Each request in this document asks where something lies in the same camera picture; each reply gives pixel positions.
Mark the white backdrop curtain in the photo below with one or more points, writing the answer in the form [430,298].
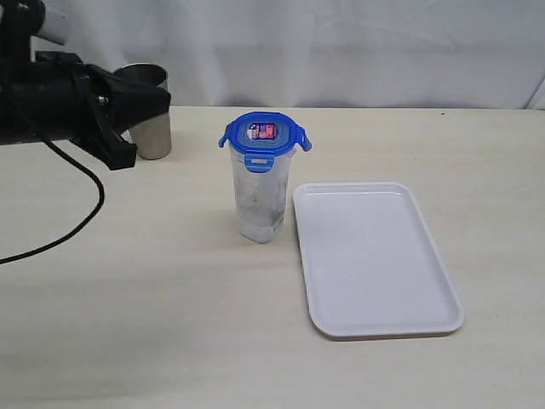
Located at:
[323,53]

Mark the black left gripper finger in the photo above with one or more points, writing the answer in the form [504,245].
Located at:
[134,94]

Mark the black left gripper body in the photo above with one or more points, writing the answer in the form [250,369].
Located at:
[94,130]

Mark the blue plastic container lid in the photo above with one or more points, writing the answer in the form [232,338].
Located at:
[262,137]

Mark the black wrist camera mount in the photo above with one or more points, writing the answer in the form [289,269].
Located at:
[20,20]

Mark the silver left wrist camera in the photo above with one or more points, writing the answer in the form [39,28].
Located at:
[54,27]

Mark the clear plastic tall container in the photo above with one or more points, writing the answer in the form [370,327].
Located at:
[260,189]

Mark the white rectangular plastic tray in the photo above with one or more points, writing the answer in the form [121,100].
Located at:
[370,265]

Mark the stainless steel cup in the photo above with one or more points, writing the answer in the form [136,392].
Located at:
[152,137]

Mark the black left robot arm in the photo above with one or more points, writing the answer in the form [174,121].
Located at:
[58,97]

